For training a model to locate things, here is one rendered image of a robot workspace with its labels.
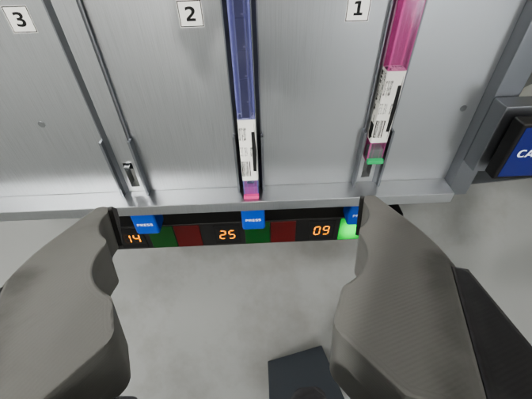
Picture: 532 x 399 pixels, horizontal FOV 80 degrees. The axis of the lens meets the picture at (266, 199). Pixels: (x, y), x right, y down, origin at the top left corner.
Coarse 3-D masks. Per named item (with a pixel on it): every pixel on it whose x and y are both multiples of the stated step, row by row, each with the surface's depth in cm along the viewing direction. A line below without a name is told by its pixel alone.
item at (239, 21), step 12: (228, 0) 19; (240, 0) 19; (228, 12) 20; (240, 12) 20; (240, 24) 20; (240, 36) 21; (240, 48) 21; (240, 60) 22; (252, 60) 22; (240, 72) 22; (252, 72) 22; (240, 84) 23; (252, 84) 23; (240, 96) 23; (252, 96) 23; (240, 108) 24; (252, 108) 24; (252, 180) 29; (252, 192) 30
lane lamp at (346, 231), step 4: (340, 220) 36; (344, 220) 36; (340, 224) 37; (344, 224) 37; (340, 228) 37; (344, 228) 37; (348, 228) 37; (352, 228) 37; (340, 232) 38; (344, 232) 38; (348, 232) 38; (352, 232) 38; (340, 236) 38; (344, 236) 38; (348, 236) 38; (352, 236) 38; (356, 236) 38
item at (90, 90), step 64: (0, 0) 20; (64, 0) 20; (128, 0) 20; (192, 0) 20; (256, 0) 20; (320, 0) 21; (384, 0) 21; (448, 0) 21; (512, 0) 21; (0, 64) 23; (64, 64) 23; (128, 64) 23; (192, 64) 23; (256, 64) 23; (320, 64) 23; (448, 64) 24; (0, 128) 26; (64, 128) 26; (128, 128) 26; (192, 128) 27; (256, 128) 27; (320, 128) 27; (448, 128) 28; (0, 192) 30; (64, 192) 31
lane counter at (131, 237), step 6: (126, 234) 37; (132, 234) 37; (138, 234) 37; (126, 240) 37; (132, 240) 37; (138, 240) 37; (144, 240) 37; (126, 246) 38; (132, 246) 38; (138, 246) 38; (144, 246) 38
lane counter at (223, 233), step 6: (216, 228) 36; (222, 228) 36; (228, 228) 36; (234, 228) 37; (216, 234) 37; (222, 234) 37; (228, 234) 37; (234, 234) 37; (240, 234) 37; (216, 240) 38; (222, 240) 38; (228, 240) 38; (234, 240) 38; (240, 240) 38
